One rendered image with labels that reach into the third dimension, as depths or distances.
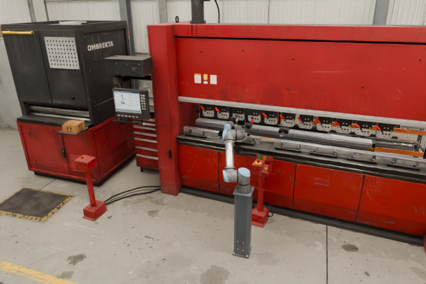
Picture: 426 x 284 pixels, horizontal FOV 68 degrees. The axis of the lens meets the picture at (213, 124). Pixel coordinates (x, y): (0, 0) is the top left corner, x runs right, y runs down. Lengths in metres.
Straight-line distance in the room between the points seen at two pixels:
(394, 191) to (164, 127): 2.75
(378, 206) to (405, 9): 4.83
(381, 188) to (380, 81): 1.16
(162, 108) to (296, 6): 4.63
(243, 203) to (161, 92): 1.71
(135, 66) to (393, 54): 2.66
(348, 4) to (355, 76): 4.27
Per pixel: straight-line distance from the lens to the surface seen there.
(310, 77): 3.57
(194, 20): 3.92
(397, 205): 4.02
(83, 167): 4.05
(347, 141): 4.06
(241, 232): 3.42
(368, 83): 3.57
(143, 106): 3.76
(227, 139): 3.16
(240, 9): 7.92
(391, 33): 3.50
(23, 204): 5.09
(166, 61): 3.84
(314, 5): 7.68
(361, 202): 3.99
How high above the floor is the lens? 2.52
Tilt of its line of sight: 21 degrees down
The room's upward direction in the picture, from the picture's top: 1 degrees counter-clockwise
